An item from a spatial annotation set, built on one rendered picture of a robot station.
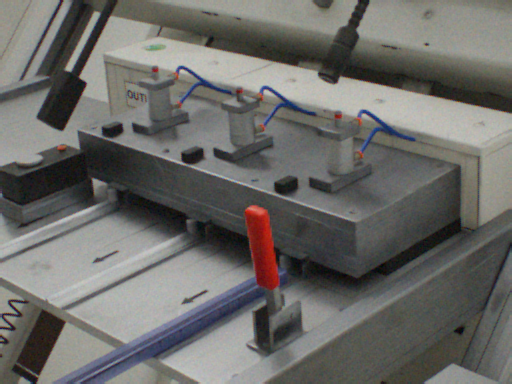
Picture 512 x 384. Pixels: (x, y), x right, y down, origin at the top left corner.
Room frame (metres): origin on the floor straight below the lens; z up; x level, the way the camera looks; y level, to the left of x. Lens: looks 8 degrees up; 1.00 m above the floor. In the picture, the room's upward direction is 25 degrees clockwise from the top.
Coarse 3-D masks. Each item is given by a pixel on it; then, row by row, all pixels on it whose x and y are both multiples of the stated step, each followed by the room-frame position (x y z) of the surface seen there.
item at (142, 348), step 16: (240, 288) 0.80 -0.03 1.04; (256, 288) 0.80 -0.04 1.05; (208, 304) 0.78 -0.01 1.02; (224, 304) 0.78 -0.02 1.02; (240, 304) 0.79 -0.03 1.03; (176, 320) 0.77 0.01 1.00; (192, 320) 0.76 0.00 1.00; (208, 320) 0.77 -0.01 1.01; (144, 336) 0.75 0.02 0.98; (160, 336) 0.75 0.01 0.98; (176, 336) 0.76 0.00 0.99; (112, 352) 0.74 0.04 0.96; (128, 352) 0.73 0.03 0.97; (144, 352) 0.74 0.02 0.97; (80, 368) 0.72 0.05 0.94; (96, 368) 0.72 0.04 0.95; (112, 368) 0.72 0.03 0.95; (128, 368) 0.73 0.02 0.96
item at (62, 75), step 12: (60, 72) 0.84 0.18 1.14; (60, 84) 0.83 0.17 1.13; (72, 84) 0.84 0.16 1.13; (84, 84) 0.85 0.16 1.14; (48, 96) 0.84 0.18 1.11; (60, 96) 0.83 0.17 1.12; (72, 96) 0.84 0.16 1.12; (48, 108) 0.83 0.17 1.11; (60, 108) 0.84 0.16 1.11; (72, 108) 0.85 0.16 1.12; (48, 120) 0.83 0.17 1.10; (60, 120) 0.84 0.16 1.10
